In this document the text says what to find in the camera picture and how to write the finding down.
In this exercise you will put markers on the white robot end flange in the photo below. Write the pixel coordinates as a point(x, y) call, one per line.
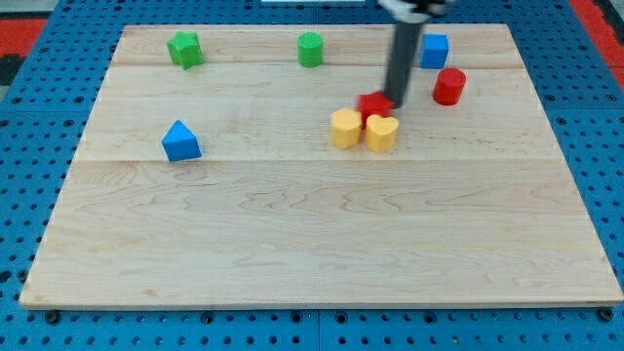
point(416, 10)

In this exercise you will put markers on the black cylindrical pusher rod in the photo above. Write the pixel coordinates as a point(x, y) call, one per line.
point(400, 61)

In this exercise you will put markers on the red star block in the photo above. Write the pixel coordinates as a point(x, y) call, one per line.
point(375, 103)

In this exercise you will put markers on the green star block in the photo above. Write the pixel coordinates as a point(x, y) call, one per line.
point(185, 49)

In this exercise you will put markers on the blue triangle block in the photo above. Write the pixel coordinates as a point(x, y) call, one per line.
point(180, 143)

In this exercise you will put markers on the blue cube block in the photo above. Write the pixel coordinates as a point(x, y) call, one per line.
point(434, 51)

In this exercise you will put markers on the red cylinder block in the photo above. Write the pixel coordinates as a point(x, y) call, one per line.
point(449, 86)

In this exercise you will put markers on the green cylinder block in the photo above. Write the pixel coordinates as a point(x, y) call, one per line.
point(310, 49)

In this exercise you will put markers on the yellow heart block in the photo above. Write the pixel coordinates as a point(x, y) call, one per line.
point(381, 133)

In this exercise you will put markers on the light wooden board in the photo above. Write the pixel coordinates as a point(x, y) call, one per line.
point(473, 207)

